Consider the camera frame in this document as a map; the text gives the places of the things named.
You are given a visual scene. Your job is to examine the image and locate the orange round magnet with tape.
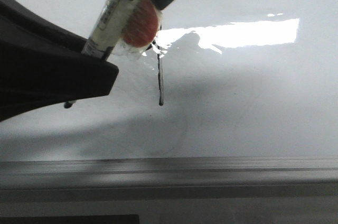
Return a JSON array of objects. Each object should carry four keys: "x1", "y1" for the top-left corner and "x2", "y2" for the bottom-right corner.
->
[{"x1": 112, "y1": 0, "x2": 162, "y2": 59}]

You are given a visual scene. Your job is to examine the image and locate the white black whiteboard marker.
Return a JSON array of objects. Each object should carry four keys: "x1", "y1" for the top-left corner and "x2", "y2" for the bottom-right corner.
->
[{"x1": 63, "y1": 0, "x2": 145, "y2": 109}]

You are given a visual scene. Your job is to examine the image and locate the white whiteboard with aluminium frame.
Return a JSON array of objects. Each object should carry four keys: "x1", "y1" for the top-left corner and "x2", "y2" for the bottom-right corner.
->
[{"x1": 1, "y1": 0, "x2": 337, "y2": 190}]

